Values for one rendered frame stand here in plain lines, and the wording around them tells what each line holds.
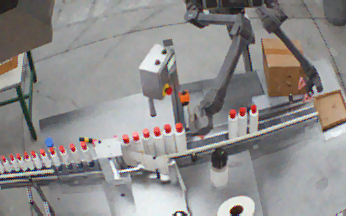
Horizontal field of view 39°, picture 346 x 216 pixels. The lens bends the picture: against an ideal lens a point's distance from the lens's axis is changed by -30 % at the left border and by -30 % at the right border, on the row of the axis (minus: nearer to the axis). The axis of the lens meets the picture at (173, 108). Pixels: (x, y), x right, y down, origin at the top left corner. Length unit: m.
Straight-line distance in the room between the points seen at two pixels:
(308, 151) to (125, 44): 2.35
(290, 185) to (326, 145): 0.39
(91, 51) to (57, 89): 0.49
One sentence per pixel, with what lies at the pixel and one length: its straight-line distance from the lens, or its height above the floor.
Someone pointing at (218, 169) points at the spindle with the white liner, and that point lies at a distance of 3.06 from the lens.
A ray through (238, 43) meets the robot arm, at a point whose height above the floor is 1.58.
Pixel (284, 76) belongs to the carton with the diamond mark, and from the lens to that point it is 3.50.
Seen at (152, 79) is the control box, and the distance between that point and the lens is 2.96.
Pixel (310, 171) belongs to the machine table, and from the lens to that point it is 3.33.
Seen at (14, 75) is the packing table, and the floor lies 0.78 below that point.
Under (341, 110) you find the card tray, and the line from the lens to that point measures 3.65.
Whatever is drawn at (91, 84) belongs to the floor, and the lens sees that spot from 4.96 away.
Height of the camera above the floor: 3.61
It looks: 50 degrees down
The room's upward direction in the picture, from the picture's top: 8 degrees counter-clockwise
